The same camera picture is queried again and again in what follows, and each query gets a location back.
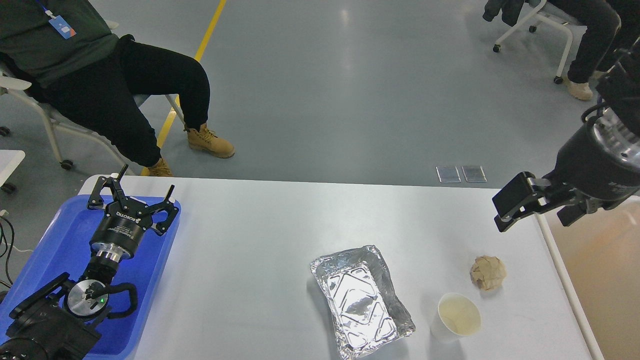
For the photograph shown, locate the seated person dark trousers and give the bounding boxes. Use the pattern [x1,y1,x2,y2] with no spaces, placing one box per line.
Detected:
[550,0,640,101]

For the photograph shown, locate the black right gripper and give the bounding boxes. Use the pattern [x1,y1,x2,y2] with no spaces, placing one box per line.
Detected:
[492,116,639,233]

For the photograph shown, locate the aluminium foil tray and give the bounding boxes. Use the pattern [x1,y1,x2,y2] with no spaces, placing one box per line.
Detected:
[310,244,416,360]

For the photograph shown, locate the white side table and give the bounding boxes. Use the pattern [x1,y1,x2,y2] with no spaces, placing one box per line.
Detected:
[0,149,26,194]

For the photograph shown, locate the white office chair left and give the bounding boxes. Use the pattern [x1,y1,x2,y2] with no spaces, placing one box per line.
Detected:
[0,20,186,171]

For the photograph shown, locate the black cables at left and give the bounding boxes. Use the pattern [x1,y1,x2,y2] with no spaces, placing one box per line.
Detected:
[0,209,34,291]

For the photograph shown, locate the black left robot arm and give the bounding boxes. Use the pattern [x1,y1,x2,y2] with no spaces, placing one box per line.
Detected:
[1,171,180,360]

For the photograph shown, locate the beige plastic bin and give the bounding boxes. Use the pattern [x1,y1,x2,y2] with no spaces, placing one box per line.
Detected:
[535,196,640,360]

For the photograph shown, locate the white paper cup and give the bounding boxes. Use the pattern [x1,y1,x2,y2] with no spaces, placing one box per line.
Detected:
[430,292,483,343]

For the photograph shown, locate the blue plastic tray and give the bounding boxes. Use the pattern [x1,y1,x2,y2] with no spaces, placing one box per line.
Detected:
[0,194,180,360]

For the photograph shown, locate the metal floor plate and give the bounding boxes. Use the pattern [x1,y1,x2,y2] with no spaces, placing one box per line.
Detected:
[435,165,462,183]
[461,165,488,183]

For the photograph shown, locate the seated person green sweater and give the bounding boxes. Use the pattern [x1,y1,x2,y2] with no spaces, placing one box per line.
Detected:
[0,0,235,177]

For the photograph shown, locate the left metal floor plate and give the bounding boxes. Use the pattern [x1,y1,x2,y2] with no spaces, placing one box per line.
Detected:
[435,165,462,183]

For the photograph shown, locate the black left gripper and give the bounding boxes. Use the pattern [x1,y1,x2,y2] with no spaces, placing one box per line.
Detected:
[87,163,180,260]

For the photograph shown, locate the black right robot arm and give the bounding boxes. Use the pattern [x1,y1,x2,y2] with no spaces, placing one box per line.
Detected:
[492,42,640,232]

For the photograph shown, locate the right metal floor plate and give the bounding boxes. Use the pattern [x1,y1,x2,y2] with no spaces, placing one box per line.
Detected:
[461,165,488,183]

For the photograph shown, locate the crumpled brown paper ball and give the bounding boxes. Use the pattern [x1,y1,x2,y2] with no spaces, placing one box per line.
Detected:
[470,255,508,292]

